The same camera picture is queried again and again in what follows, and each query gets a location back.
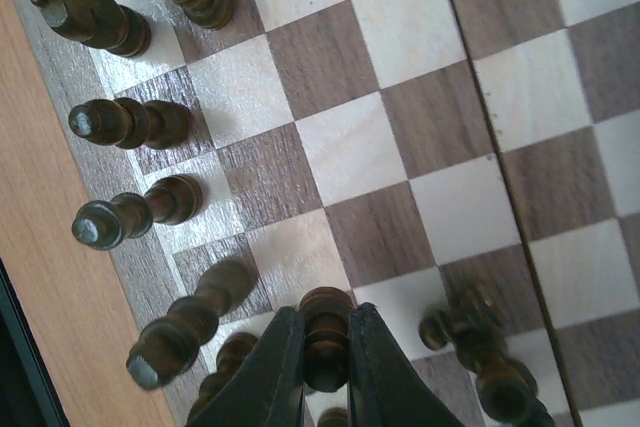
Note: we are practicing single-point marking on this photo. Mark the lying dark chess piece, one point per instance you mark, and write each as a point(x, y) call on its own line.
point(506, 388)

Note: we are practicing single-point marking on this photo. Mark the dark chess pawn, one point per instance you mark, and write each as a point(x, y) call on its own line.
point(326, 313)

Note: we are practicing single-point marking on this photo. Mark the wooden chess board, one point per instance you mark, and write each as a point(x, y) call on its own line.
point(174, 171)

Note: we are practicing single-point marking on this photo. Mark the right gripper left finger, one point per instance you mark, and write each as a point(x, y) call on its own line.
point(258, 380)

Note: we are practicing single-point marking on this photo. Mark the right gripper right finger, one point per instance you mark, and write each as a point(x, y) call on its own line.
point(383, 387)

